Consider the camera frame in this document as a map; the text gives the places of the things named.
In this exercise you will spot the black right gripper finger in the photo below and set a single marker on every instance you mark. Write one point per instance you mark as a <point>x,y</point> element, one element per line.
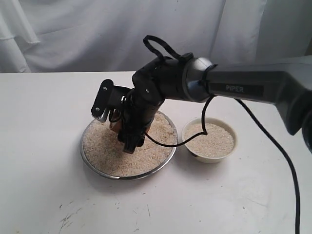
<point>131,142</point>

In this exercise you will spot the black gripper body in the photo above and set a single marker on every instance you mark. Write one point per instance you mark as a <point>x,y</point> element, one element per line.
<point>138,107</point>

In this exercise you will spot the brown wooden cup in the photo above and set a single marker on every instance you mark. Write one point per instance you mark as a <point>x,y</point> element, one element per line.
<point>115,119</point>

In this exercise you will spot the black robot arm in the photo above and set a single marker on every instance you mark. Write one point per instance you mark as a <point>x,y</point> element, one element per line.
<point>286,84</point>

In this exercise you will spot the steel plate of rice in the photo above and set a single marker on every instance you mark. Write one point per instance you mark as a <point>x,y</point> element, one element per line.
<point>104,155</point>

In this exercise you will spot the white bowl of rice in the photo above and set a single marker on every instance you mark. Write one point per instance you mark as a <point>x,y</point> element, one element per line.
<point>219,142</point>

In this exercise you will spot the white backdrop curtain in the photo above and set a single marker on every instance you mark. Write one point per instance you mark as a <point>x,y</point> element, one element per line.
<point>107,35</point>

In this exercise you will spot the wrist camera with black bracket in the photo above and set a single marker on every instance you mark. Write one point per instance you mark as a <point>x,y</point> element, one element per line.
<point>100,109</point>

